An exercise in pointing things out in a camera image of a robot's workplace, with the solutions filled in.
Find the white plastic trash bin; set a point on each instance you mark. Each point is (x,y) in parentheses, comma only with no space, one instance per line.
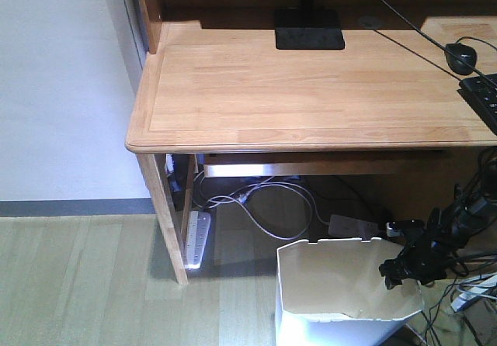
(331,292)

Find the grey power strip under desk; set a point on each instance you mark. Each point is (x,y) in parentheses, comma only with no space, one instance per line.
(347,227)

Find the black computer mouse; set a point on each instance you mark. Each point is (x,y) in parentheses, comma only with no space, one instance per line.
(460,58)

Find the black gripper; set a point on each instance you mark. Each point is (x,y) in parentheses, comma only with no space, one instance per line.
(426,257)

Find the white power strip left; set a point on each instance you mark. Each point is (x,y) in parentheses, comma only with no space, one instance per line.
(196,238)

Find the black monitor stand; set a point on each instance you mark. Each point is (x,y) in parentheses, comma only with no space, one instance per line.
(308,28)

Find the light wooden desk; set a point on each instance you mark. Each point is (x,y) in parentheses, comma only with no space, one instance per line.
(214,83)

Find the black keyboard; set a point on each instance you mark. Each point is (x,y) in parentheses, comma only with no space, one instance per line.
(480,95)

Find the white power strip right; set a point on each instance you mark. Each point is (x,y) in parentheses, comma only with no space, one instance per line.
(473,289)

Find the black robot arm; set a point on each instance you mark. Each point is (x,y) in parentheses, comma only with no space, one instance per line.
(473,209)

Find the white power strip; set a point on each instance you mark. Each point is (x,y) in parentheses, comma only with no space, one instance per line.
(196,238)
(473,289)

